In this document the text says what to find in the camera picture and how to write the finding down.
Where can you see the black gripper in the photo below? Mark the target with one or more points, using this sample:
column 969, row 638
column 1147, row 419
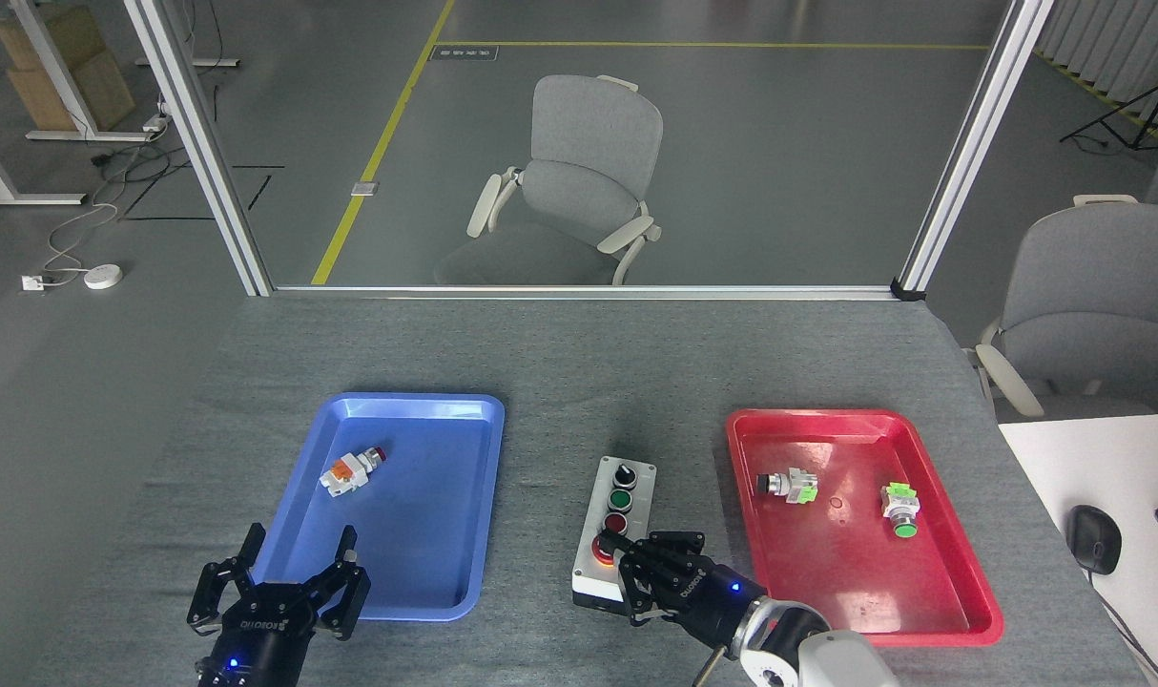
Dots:
column 717, row 601
column 259, row 639

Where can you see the grey control box with buttons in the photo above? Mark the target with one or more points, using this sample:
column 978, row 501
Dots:
column 629, row 487

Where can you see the large cardboard box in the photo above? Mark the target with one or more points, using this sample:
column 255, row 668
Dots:
column 107, row 91

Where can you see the small cardboard box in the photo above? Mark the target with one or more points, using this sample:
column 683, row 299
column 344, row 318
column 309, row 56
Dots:
column 64, row 33

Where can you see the blue plastic tray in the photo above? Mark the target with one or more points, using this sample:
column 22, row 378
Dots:
column 426, row 506

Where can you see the red plastic tray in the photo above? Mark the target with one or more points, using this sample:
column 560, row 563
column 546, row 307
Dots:
column 846, row 572

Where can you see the white round floor device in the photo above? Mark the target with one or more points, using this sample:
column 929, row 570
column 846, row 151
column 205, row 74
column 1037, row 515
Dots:
column 103, row 277

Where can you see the silver floor outlet plate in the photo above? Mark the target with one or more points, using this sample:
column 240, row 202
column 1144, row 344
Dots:
column 364, row 188

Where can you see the grey office chair white armrests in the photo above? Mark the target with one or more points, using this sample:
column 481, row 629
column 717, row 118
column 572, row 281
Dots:
column 1099, row 305
column 589, row 143

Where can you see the black computer mouse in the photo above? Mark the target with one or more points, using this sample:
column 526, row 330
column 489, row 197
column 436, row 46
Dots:
column 1094, row 539

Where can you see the white desk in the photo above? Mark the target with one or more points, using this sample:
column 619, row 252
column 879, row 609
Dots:
column 1094, row 458

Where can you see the white power strip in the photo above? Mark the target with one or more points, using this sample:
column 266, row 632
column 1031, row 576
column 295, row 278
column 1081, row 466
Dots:
column 155, row 121

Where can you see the dark floor label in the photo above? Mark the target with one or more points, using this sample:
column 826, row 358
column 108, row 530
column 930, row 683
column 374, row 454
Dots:
column 465, row 52

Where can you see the black tripod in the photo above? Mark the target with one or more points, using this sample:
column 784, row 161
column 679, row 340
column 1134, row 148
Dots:
column 1147, row 110

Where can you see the red push button switch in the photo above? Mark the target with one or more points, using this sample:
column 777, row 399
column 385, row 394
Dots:
column 345, row 472

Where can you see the green push button switch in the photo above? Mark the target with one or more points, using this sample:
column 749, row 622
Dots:
column 899, row 506

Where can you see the silver aluminium rail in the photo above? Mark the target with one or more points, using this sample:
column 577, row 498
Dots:
column 579, row 291

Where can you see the white wall plug adapter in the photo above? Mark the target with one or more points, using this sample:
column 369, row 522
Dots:
column 32, row 282

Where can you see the silver aluminium post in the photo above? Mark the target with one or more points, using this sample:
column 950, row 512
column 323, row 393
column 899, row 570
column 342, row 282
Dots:
column 197, row 143
column 975, row 143

